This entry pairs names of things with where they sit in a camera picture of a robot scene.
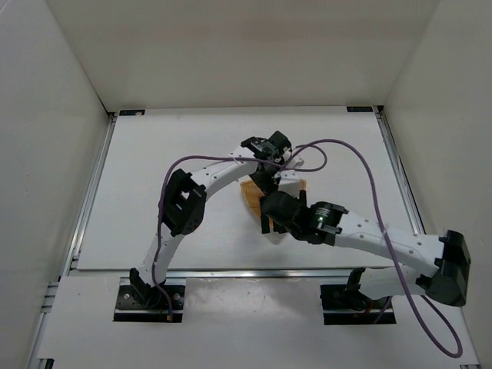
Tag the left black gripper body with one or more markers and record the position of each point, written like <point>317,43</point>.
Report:
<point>264,181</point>

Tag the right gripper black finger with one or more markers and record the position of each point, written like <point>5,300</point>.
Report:
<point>279,228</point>
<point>265,224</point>

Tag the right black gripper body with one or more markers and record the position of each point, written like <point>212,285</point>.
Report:
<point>267,217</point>

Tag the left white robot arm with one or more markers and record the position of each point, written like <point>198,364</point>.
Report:
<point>187,186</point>

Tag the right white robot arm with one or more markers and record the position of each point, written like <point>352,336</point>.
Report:
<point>448,286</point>

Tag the woven orange fruit basket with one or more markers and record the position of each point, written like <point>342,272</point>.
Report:
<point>252,194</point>

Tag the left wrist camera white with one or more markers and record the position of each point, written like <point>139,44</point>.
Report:
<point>292,160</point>

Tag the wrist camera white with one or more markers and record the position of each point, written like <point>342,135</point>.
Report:
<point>290,182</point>
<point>292,160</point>

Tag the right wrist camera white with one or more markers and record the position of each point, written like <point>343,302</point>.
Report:
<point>290,182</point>

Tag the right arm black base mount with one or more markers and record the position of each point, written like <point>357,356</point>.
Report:
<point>342,307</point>

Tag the aluminium frame rail right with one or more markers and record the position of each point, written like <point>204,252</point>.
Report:
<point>403,192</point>

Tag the aluminium frame rail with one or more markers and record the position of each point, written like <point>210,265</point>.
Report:
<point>403,192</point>
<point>74,246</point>
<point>180,274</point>

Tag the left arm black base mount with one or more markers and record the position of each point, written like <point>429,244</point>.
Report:
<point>129,307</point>

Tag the aluminium frame rail left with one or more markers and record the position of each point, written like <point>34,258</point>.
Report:
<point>74,246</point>

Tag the aluminium frame rail front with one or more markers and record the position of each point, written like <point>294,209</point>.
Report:
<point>180,274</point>

